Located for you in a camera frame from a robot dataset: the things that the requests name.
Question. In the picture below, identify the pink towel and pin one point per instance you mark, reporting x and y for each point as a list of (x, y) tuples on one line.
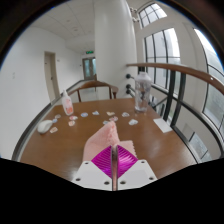
[(103, 140)]

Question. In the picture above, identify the green exit sign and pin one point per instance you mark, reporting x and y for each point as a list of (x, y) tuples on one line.
[(89, 52)]

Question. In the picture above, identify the white side door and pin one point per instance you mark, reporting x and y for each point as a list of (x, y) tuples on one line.
[(50, 76)]

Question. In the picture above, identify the grey glazed double door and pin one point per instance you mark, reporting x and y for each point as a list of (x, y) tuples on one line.
[(89, 68)]

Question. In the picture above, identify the white computer mouse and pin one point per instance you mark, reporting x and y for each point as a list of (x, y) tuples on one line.
[(44, 126)]

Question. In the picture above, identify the white spray bottle pink label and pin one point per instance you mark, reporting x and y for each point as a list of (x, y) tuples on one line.
[(67, 106)]

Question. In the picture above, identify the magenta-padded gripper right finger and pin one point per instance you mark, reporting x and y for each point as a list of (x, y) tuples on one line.
[(128, 163)]

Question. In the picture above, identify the clear plastic shaker bottle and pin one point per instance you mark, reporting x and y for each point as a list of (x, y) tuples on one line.
[(142, 95)]

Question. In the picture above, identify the small printed sticker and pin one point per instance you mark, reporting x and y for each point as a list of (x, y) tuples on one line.
[(113, 118), (106, 122), (110, 113), (95, 113), (133, 122), (73, 117), (53, 129), (54, 120), (71, 123), (84, 114), (57, 116), (125, 114)]

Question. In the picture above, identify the wood-topped black metal railing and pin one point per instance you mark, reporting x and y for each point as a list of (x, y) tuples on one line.
[(176, 69)]

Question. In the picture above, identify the wooden armchair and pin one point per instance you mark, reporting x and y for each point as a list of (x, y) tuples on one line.
[(95, 84)]

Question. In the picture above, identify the white paper slip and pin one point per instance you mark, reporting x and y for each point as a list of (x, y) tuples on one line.
[(162, 125)]

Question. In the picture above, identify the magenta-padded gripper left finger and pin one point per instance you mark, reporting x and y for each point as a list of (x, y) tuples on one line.
[(100, 163)]

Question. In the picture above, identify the large black-framed window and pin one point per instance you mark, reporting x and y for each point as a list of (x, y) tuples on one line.
[(160, 43)]

